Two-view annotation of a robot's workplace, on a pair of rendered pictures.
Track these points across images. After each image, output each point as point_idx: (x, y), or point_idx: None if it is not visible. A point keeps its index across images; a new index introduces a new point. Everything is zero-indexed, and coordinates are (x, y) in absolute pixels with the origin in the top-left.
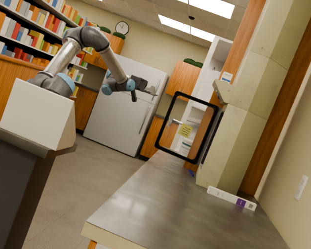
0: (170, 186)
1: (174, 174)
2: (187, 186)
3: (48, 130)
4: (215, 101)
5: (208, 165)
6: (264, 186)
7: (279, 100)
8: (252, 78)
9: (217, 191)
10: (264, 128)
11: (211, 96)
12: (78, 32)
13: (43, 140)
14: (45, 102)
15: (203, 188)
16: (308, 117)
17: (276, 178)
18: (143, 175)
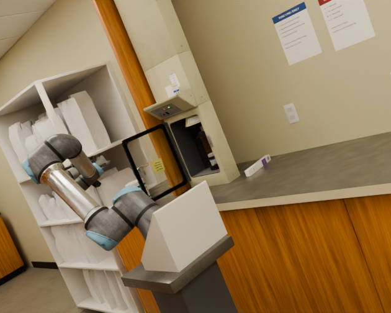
0: (257, 185)
1: (213, 192)
2: (246, 182)
3: (210, 224)
4: (151, 122)
5: (224, 162)
6: None
7: None
8: (193, 74)
9: (252, 169)
10: None
11: (146, 122)
12: (49, 153)
13: (215, 236)
14: (190, 205)
15: (240, 178)
16: (229, 75)
17: (240, 135)
18: (241, 197)
